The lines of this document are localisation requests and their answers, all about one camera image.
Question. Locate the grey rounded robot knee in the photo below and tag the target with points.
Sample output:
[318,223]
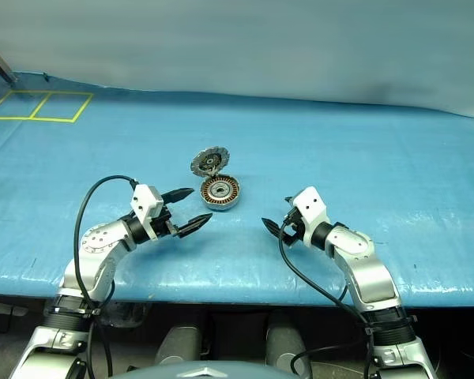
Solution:
[284,343]
[177,343]

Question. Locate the blue plastic table cover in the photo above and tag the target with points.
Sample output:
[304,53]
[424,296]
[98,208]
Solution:
[339,158]

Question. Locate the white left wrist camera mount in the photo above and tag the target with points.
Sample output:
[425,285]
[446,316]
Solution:
[144,201]

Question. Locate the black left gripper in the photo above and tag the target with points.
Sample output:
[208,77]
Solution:
[164,225]

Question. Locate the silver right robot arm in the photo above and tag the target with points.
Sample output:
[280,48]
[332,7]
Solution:
[375,276]

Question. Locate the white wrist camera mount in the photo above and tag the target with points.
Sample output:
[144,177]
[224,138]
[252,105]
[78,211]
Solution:
[310,205]
[144,201]

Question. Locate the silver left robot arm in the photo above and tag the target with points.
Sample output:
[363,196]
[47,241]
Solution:
[98,241]

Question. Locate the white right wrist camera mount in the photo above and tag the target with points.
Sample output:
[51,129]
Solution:
[310,205]

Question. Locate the blue-grey robot torso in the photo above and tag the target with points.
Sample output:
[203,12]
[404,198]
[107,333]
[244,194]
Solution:
[197,371]

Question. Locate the black toothed gear disc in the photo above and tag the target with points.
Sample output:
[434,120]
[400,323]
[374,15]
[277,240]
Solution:
[205,162]

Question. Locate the silver motor body copper windings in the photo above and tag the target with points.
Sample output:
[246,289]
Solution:
[220,202]

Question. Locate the yellow tape double rectangle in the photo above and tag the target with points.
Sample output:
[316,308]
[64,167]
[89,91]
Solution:
[55,92]

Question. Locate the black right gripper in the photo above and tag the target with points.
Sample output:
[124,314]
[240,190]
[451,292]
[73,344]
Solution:
[294,233]

